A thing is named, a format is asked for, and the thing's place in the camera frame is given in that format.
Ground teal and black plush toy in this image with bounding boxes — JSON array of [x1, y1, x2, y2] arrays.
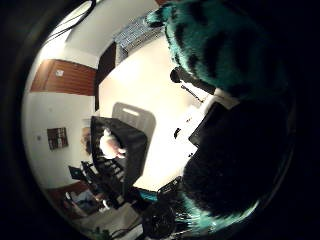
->
[[144, 0, 296, 233]]

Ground pink and white plush toy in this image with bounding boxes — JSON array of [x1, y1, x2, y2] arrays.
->
[[98, 127, 128, 161]]

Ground black plastic slotted basket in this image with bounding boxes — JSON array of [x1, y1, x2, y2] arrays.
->
[[89, 115, 150, 202]]

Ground black laptop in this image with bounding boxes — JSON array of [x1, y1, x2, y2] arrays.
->
[[67, 165, 85, 182]]

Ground person in dark clothes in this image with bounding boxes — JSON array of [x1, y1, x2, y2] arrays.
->
[[63, 189, 106, 218]]

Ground dark framed wall picture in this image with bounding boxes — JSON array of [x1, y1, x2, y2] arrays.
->
[[46, 126, 70, 151]]

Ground thin black cable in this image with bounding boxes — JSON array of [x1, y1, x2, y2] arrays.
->
[[46, 0, 98, 43]]

